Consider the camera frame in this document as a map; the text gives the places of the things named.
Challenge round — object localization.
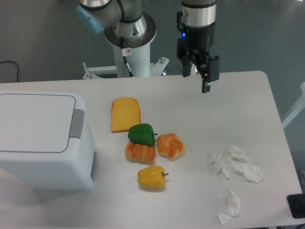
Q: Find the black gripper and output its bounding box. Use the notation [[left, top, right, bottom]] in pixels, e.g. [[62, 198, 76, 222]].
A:
[[177, 23, 220, 93]]

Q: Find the white push-button trash can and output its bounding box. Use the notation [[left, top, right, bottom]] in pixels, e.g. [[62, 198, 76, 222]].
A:
[[0, 89, 97, 190]]

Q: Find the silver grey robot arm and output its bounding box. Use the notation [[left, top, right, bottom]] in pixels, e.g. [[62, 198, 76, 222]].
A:
[[76, 0, 220, 93]]

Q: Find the knotted round bread bun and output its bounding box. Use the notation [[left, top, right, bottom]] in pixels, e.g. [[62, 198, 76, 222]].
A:
[[157, 133, 185, 161]]

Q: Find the orange toast slice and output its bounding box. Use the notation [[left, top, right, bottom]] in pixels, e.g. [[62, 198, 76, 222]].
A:
[[111, 97, 141, 133]]

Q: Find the green bell pepper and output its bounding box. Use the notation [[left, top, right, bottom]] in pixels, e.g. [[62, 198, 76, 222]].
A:
[[128, 124, 156, 146]]

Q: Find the large crumpled white tissue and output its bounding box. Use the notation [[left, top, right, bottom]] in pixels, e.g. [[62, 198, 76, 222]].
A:
[[207, 145, 264, 184]]

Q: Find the striped orange bread roll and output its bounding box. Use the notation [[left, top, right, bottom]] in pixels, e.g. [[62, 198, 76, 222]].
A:
[[125, 142, 155, 164]]

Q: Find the yellow bell pepper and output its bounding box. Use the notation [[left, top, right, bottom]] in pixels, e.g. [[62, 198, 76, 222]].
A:
[[137, 166, 169, 191]]

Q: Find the small crumpled white tissue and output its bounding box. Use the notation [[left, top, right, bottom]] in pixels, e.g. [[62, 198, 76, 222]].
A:
[[217, 188, 241, 226]]

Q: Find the black device at table edge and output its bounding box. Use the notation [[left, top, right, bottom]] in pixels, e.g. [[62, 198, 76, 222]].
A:
[[287, 194, 305, 219]]

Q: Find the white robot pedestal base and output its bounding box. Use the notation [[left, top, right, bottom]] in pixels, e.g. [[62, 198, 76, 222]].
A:
[[83, 43, 169, 80]]

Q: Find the white frame at right edge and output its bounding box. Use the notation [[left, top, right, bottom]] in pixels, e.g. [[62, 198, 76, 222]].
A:
[[282, 82, 305, 129]]

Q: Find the black cable on floor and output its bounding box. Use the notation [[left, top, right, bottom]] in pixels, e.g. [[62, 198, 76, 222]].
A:
[[0, 60, 20, 82]]

